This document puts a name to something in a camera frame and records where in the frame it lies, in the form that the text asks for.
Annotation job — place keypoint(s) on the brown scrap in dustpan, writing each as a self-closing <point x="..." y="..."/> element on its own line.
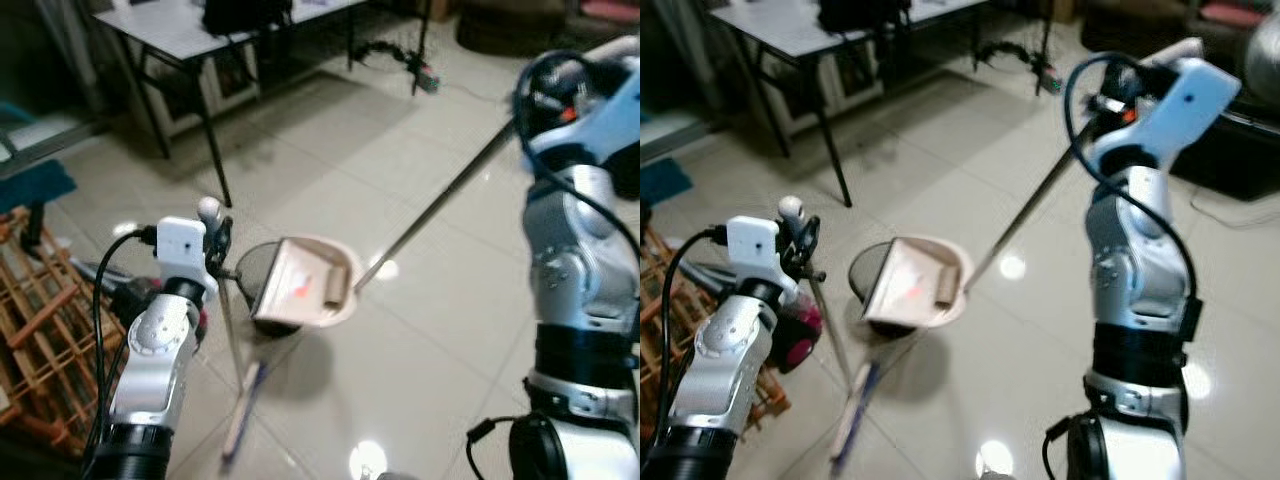
<point x="334" y="290"/>
<point x="944" y="287"/>

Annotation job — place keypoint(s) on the magenta and black object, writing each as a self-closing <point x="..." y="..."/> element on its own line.
<point x="202" y="322"/>
<point x="802" y="335"/>

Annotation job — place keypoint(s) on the dark sofa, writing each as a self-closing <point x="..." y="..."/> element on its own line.
<point x="1140" y="22"/>
<point x="510" y="25"/>

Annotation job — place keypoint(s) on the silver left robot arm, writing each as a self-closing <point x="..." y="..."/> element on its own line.
<point x="715" y="365"/>
<point x="150" y="360"/>

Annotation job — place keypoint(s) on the red cushion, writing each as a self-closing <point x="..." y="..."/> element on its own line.
<point x="1232" y="12"/>
<point x="612" y="9"/>

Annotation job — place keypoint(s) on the blue cloth item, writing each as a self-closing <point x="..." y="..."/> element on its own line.
<point x="35" y="185"/>
<point x="660" y="182"/>

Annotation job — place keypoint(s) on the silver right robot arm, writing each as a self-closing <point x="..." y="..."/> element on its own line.
<point x="1140" y="290"/>
<point x="580" y="290"/>

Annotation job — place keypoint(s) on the black bag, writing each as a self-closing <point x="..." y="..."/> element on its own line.
<point x="245" y="15"/>
<point x="862" y="14"/>

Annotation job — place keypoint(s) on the black low furniture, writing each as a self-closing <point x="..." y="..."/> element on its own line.
<point x="1230" y="150"/>

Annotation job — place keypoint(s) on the white table with black legs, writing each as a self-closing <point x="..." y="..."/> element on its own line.
<point x="180" y="35"/>
<point x="790" y="35"/>

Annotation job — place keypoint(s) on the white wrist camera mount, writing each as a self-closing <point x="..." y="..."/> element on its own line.
<point x="752" y="248"/>
<point x="610" y="110"/>
<point x="1180" y="105"/>
<point x="180" y="245"/>

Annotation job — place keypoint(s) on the wooden lattice rack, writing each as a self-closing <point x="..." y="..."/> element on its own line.
<point x="665" y="300"/>
<point x="50" y="320"/>

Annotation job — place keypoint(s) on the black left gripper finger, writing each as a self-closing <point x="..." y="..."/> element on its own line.
<point x="226" y="245"/>
<point x="812" y="245"/>

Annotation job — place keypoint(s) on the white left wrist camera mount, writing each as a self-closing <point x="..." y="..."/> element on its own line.
<point x="752" y="248"/>
<point x="180" y="245"/>

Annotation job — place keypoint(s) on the orange scrap in dustpan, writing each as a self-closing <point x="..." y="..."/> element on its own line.
<point x="912" y="290"/>
<point x="301" y="290"/>

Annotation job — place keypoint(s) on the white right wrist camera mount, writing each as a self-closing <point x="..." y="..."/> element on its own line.
<point x="1180" y="105"/>
<point x="610" y="110"/>

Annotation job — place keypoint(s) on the white low cabinet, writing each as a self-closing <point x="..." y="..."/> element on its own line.
<point x="195" y="90"/>
<point x="830" y="85"/>

